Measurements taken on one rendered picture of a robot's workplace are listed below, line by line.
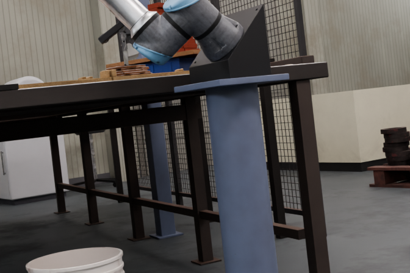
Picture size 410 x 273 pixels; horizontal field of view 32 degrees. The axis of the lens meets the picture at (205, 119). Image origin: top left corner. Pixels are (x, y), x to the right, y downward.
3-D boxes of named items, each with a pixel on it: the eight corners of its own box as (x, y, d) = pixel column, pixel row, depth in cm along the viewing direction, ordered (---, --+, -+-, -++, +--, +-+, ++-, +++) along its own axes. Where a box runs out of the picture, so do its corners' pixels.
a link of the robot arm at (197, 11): (222, 13, 220) (192, -17, 215) (193, 45, 222) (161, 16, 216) (214, 5, 231) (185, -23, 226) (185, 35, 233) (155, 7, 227)
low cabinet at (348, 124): (258, 169, 833) (251, 102, 832) (382, 147, 943) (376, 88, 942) (360, 172, 693) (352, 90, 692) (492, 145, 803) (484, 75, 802)
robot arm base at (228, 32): (251, 24, 226) (230, 2, 222) (226, 60, 222) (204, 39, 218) (226, 27, 239) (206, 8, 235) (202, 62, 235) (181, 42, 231)
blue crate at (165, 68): (221, 78, 333) (218, 56, 333) (181, 80, 308) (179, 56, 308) (168, 85, 351) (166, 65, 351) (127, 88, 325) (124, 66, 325)
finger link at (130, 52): (140, 59, 259) (137, 40, 265) (124, 60, 259) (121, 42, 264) (140, 64, 262) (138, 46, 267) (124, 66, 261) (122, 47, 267)
